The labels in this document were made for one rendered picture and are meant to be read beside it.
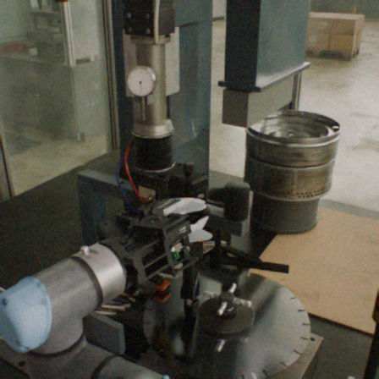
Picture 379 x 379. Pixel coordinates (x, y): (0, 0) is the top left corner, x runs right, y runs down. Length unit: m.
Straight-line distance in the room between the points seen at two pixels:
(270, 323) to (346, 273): 0.57
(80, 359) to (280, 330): 0.46
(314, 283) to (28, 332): 1.01
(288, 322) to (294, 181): 0.63
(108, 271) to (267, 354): 0.41
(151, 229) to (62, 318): 0.17
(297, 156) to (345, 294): 0.42
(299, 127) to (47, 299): 1.29
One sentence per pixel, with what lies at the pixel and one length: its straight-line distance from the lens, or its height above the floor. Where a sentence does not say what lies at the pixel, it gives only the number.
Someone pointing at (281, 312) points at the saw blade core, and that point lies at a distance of 1.01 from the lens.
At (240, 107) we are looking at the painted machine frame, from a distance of 1.14.
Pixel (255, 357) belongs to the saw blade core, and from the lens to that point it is 0.92.
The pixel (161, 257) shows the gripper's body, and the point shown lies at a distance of 0.65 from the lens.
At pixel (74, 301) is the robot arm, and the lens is 0.59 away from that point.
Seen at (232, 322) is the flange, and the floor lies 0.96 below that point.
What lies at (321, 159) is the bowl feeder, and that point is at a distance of 1.52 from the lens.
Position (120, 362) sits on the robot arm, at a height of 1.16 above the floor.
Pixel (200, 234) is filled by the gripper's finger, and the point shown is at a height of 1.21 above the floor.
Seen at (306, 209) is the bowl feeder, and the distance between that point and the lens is 1.63.
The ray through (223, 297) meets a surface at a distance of 0.95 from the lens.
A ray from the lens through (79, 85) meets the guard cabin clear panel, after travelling 2.20.
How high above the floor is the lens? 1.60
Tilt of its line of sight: 27 degrees down
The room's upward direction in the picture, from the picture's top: straight up
